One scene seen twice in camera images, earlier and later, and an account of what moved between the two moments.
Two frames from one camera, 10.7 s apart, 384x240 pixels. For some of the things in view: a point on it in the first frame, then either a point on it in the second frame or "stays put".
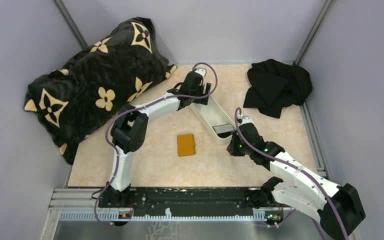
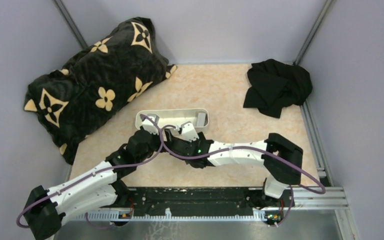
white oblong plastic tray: [211, 115] → [175, 117]
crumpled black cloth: [275, 85] stays put
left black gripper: [204, 91] → [147, 131]
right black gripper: [235, 147] → [181, 139]
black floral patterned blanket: [67, 104] stays put
